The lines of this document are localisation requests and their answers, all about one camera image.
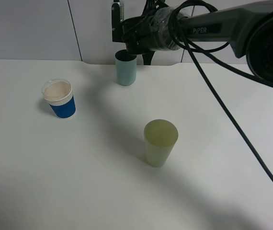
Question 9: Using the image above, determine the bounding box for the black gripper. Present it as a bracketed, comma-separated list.
[121, 6, 180, 65]

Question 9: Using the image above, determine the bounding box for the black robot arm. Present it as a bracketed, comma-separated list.
[120, 0, 273, 88]

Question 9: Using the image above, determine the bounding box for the teal plastic cup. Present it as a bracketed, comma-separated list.
[115, 49, 137, 86]

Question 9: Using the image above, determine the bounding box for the pale green plastic cup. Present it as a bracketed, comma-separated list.
[144, 119, 179, 167]

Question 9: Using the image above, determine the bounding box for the blue paper cup clear lid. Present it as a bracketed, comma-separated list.
[41, 79, 76, 119]

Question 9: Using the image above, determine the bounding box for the black cable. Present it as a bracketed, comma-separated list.
[141, 0, 273, 203]

